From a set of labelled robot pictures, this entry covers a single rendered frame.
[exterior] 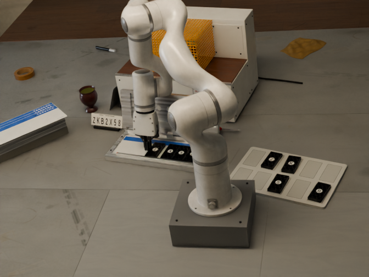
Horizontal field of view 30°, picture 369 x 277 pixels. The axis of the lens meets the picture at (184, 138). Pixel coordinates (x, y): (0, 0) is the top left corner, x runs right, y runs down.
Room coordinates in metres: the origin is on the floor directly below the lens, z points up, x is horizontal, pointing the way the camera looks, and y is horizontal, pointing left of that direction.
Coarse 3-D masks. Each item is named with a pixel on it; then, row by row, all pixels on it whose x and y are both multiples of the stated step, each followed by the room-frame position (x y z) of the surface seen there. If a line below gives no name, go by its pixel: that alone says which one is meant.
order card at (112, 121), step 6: (96, 114) 2.67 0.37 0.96; (102, 114) 2.65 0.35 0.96; (108, 114) 2.64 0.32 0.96; (96, 120) 2.66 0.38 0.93; (102, 120) 2.64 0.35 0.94; (108, 120) 2.63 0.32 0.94; (114, 120) 2.62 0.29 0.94; (120, 120) 2.61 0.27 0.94; (108, 126) 2.62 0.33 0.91; (114, 126) 2.61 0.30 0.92; (120, 126) 2.60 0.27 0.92
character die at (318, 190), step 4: (316, 184) 1.98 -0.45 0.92; (320, 184) 1.98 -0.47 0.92; (324, 184) 1.98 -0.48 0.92; (328, 184) 1.97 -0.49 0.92; (316, 188) 1.96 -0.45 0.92; (320, 188) 1.96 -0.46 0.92; (324, 188) 1.96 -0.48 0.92; (328, 188) 1.95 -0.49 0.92; (312, 192) 1.94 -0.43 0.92; (316, 192) 1.94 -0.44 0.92; (320, 192) 1.93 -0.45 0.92; (324, 192) 1.93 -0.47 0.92; (308, 196) 1.92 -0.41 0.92; (312, 196) 1.93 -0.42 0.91; (316, 196) 1.91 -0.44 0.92; (320, 196) 1.91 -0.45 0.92; (324, 196) 1.92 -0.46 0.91; (312, 200) 1.91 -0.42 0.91; (316, 200) 1.90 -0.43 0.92; (320, 200) 1.89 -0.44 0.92
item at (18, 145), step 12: (36, 108) 2.72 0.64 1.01; (12, 120) 2.64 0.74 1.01; (60, 120) 2.63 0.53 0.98; (36, 132) 2.57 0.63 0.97; (48, 132) 2.60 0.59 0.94; (60, 132) 2.62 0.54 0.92; (12, 144) 2.52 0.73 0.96; (24, 144) 2.54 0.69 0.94; (36, 144) 2.56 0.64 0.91; (0, 156) 2.48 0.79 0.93; (12, 156) 2.51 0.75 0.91
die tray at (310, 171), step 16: (256, 160) 2.20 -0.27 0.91; (304, 160) 2.15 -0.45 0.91; (320, 160) 2.14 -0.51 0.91; (240, 176) 2.11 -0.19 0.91; (256, 176) 2.10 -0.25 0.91; (272, 176) 2.08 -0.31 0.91; (304, 176) 2.05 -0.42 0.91; (320, 176) 2.04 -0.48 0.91; (336, 176) 2.02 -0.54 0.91; (256, 192) 2.00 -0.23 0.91; (272, 192) 1.99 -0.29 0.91; (288, 192) 1.97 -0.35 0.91; (304, 192) 1.96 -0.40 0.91; (320, 208) 1.87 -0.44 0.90
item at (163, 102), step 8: (128, 96) 2.55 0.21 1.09; (168, 96) 2.47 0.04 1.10; (176, 96) 2.46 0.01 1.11; (184, 96) 2.44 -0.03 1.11; (128, 104) 2.55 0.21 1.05; (160, 104) 2.49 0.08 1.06; (168, 104) 2.48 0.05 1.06; (128, 112) 2.54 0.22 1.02; (160, 112) 2.49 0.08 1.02; (128, 120) 2.54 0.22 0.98; (160, 120) 2.48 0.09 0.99; (160, 128) 2.46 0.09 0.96; (168, 128) 2.45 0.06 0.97; (216, 128) 2.35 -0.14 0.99
